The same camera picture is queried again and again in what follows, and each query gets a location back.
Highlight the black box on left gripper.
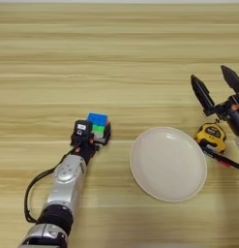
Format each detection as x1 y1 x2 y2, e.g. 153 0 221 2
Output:
73 119 94 140

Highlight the white round plate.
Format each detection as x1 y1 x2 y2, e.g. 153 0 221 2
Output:
129 126 208 203

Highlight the yellow tape measure with strap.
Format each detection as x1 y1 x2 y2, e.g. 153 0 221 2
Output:
194 122 227 155

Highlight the red pen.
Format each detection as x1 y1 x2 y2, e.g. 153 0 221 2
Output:
201 146 239 171

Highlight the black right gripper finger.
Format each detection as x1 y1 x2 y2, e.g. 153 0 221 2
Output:
190 75 219 117
220 65 239 96

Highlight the multicolour puzzle cube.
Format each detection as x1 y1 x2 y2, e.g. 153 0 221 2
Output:
86 111 109 143

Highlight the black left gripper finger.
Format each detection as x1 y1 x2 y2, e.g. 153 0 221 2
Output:
93 120 111 146

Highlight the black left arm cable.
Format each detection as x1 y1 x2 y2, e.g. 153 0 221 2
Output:
23 146 76 224

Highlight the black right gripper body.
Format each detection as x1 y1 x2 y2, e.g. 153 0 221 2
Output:
204 95 239 137

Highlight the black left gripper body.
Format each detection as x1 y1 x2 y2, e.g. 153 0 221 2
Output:
71 137 101 166

